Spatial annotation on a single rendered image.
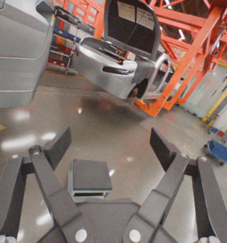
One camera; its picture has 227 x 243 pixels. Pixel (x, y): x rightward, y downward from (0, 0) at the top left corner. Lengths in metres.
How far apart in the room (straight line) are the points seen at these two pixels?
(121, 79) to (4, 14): 1.90
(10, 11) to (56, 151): 1.03
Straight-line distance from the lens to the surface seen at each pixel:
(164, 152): 0.17
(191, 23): 3.64
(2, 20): 1.12
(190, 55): 3.41
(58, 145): 0.17
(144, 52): 3.42
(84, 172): 1.43
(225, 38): 5.92
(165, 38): 5.76
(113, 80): 2.55
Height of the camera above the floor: 1.43
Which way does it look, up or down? 25 degrees down
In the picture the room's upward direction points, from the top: 26 degrees clockwise
